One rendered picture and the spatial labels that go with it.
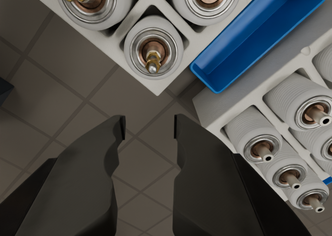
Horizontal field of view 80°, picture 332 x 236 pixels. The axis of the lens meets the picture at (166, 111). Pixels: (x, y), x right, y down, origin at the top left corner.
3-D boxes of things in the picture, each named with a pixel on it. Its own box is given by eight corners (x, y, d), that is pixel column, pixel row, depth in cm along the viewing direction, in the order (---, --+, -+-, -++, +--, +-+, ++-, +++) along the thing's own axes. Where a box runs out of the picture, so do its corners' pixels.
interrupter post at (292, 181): (285, 180, 47) (294, 192, 44) (280, 175, 46) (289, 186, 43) (295, 175, 46) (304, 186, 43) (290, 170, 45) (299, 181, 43)
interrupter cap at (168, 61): (133, 21, 29) (133, 21, 29) (183, 33, 31) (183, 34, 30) (126, 70, 33) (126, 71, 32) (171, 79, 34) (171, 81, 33)
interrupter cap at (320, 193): (304, 211, 53) (305, 214, 53) (290, 198, 50) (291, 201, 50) (331, 197, 51) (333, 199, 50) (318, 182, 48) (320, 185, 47)
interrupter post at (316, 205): (308, 202, 51) (317, 214, 48) (304, 198, 51) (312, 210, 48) (317, 197, 51) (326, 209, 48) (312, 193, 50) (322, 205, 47)
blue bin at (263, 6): (206, 80, 61) (217, 96, 50) (181, 55, 57) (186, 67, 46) (295, -3, 51) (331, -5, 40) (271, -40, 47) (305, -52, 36)
